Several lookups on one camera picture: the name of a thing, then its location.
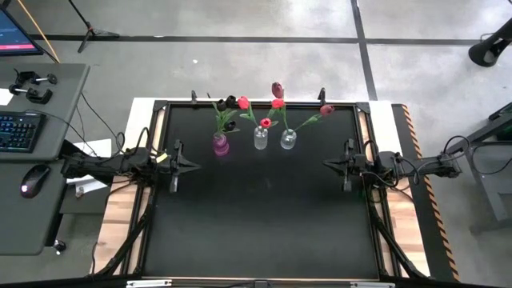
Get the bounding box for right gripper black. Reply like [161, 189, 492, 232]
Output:
[322, 138, 371, 192]

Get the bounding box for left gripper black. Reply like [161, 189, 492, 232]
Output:
[158, 138, 202, 194]

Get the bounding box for black artificial tulip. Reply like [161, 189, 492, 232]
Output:
[211, 98, 228, 137]
[222, 119, 241, 135]

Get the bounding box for green leaf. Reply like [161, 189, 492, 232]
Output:
[222, 94, 239, 135]

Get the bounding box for purple ribbed glass vase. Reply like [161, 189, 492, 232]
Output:
[212, 132, 230, 157]

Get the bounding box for short clear glass bottle vase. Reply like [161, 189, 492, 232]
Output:
[279, 128, 298, 151]

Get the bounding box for tall clear cut-glass vase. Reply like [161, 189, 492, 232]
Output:
[254, 126, 269, 151]

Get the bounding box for white paper sheets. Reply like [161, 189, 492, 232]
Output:
[66, 138, 113, 198]

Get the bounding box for black panel orange-striped edge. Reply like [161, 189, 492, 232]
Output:
[391, 102, 461, 282]

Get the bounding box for grey desk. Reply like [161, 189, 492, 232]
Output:
[0, 62, 91, 257]

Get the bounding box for black computer mouse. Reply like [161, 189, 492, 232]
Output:
[19, 163, 52, 199]

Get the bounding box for black tripod stand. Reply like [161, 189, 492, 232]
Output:
[66, 0, 121, 54]

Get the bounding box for black screw clamp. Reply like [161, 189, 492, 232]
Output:
[7, 84, 54, 106]
[14, 68, 58, 87]

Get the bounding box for backlit black keyboard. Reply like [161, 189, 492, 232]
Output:
[0, 111, 47, 154]

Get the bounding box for black floor stand base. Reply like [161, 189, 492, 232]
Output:
[467, 18, 512, 68]

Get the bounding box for computer monitor screen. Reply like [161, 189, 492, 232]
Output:
[0, 8, 44, 57]

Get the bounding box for black metal rig frame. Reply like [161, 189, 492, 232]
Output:
[90, 98, 429, 288]

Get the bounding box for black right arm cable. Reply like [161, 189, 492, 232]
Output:
[442, 134, 472, 163]

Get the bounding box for yellow cable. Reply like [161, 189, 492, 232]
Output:
[15, 0, 62, 64]

